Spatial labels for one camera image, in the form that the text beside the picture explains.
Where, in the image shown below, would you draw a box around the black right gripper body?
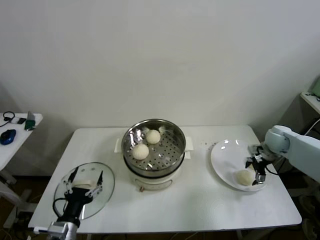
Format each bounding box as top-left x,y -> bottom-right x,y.
252,151 -> 272,175

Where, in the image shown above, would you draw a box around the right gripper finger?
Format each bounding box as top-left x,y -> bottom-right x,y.
252,172 -> 267,186
244,156 -> 256,169

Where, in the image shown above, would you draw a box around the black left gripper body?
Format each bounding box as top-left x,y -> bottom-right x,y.
56,187 -> 95,223

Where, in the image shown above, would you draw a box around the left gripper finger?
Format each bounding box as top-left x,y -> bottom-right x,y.
62,167 -> 79,195
84,170 -> 105,197

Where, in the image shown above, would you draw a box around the glass lid with white handle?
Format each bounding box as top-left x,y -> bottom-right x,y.
53,161 -> 116,221

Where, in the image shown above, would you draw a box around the stainless steel steamer basket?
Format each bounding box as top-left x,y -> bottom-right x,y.
114,118 -> 195,177

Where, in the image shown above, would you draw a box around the white round plate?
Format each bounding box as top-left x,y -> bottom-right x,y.
206,142 -> 266,193
210,139 -> 268,192

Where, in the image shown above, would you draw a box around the white electric cooker base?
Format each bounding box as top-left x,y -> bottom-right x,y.
123,149 -> 192,193

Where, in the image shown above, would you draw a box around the white side table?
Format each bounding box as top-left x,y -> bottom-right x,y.
0,112 -> 43,226

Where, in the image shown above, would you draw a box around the blue computer mouse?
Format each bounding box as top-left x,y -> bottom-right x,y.
0,128 -> 17,145

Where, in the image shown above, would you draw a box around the white side desk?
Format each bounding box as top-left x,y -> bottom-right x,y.
300,91 -> 320,113

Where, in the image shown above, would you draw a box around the pale green object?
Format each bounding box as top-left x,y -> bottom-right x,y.
312,76 -> 320,97

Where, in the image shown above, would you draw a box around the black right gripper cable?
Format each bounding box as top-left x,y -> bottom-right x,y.
264,159 -> 279,176

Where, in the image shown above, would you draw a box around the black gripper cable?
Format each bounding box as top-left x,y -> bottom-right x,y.
51,197 -> 68,218
264,159 -> 279,176

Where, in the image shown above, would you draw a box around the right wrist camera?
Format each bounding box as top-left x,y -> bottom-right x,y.
247,144 -> 263,156

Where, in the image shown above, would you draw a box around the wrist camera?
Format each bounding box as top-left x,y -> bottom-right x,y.
247,144 -> 263,156
32,221 -> 70,235

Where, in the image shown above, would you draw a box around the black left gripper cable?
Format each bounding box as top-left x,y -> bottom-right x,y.
51,197 -> 68,218

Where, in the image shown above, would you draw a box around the black power cable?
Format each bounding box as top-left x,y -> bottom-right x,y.
274,157 -> 302,176

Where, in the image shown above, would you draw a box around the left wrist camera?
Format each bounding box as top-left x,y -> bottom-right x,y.
32,221 -> 70,235

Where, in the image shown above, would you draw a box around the white power cable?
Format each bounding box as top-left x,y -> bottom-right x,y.
303,119 -> 318,137

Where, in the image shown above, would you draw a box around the black headphones with cable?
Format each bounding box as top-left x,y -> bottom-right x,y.
0,111 -> 16,127

